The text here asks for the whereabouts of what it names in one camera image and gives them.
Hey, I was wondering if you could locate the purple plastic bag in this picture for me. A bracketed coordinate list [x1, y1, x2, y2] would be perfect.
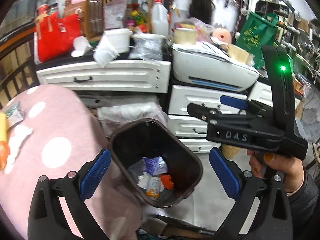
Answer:
[142, 157, 168, 176]

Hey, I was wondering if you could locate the orange foam fruit net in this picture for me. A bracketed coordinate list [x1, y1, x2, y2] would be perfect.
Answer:
[160, 174, 174, 190]

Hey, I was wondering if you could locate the white orange drink bottle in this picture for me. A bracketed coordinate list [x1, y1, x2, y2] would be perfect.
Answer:
[146, 177, 161, 200]

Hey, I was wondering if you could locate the green milk carton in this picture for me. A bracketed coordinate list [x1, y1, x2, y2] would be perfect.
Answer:
[5, 102, 26, 130]

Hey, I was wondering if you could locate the yellow foam fruit net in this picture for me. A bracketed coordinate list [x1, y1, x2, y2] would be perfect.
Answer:
[0, 112, 7, 142]

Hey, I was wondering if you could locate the orange peel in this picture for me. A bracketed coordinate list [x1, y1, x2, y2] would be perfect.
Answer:
[0, 141, 10, 170]

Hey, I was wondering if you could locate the white tissue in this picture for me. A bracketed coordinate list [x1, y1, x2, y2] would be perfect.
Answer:
[4, 125, 34, 174]

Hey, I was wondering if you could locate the right forearm dark sleeve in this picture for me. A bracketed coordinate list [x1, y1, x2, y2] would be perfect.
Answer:
[287, 169, 319, 224]

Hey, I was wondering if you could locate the dark brown trash bin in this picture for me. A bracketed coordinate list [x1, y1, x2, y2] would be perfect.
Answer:
[108, 119, 203, 209]

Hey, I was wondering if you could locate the right hand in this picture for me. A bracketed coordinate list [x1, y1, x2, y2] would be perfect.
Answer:
[247, 150, 304, 192]

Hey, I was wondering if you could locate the white lower drawer unit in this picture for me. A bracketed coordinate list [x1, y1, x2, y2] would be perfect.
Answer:
[166, 81, 301, 154]

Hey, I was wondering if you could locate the white printer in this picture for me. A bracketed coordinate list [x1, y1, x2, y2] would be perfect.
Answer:
[171, 42, 260, 92]

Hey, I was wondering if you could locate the white drawer cabinet upper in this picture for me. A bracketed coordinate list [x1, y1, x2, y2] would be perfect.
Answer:
[36, 60, 171, 94]

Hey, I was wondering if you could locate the green tote bag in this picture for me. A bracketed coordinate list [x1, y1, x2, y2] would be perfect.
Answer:
[236, 12, 279, 69]

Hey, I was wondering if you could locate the pink polka dot tablecloth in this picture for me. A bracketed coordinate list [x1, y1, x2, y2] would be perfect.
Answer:
[1, 85, 142, 239]

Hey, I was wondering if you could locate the clear plastic bag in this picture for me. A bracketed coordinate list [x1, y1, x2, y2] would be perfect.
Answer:
[128, 33, 165, 61]

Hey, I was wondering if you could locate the black hair wig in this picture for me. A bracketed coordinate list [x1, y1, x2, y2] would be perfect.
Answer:
[189, 0, 214, 24]

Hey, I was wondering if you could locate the white plastic jug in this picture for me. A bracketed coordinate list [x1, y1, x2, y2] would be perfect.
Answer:
[151, 0, 169, 37]

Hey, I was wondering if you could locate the white paper bucket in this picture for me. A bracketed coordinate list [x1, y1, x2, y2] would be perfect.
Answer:
[104, 28, 133, 54]

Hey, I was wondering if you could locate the white folded paper bag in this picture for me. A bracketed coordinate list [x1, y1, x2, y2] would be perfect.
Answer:
[93, 33, 119, 68]

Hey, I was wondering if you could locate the white paper cup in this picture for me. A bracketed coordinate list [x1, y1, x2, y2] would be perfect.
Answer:
[71, 36, 92, 57]

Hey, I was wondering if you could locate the red gift bag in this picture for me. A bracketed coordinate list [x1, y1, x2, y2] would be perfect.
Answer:
[36, 12, 81, 63]

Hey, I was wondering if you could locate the wooden railing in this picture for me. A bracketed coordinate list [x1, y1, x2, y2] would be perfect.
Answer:
[1, 23, 39, 108]

